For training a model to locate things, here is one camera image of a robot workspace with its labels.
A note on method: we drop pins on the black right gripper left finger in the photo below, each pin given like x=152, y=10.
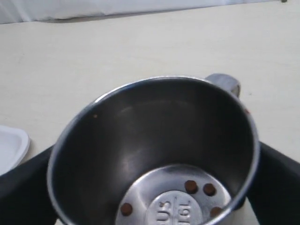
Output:
x=24, y=199

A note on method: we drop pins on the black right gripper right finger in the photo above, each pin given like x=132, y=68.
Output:
x=274, y=194

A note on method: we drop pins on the steel cup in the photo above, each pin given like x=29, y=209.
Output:
x=171, y=150

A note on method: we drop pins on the white plastic tray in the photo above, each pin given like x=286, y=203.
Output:
x=14, y=145

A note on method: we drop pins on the white curtain backdrop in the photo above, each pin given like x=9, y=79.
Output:
x=17, y=11

